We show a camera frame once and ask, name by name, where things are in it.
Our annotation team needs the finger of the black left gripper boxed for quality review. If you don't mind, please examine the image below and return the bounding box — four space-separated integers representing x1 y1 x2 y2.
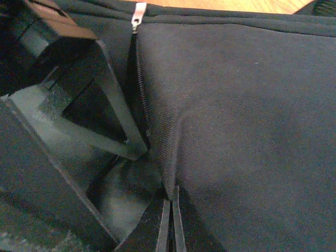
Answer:
1 94 147 249
36 40 148 160

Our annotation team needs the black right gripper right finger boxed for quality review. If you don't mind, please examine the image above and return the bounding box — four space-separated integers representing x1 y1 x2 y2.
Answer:
172 185 187 252

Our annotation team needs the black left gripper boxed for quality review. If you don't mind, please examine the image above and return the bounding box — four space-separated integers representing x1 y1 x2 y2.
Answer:
1 1 97 96

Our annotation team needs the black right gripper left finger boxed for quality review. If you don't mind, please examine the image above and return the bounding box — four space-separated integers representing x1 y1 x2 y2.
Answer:
155 199 171 252

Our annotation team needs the black student backpack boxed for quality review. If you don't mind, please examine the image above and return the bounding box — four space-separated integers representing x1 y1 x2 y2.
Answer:
0 0 336 252

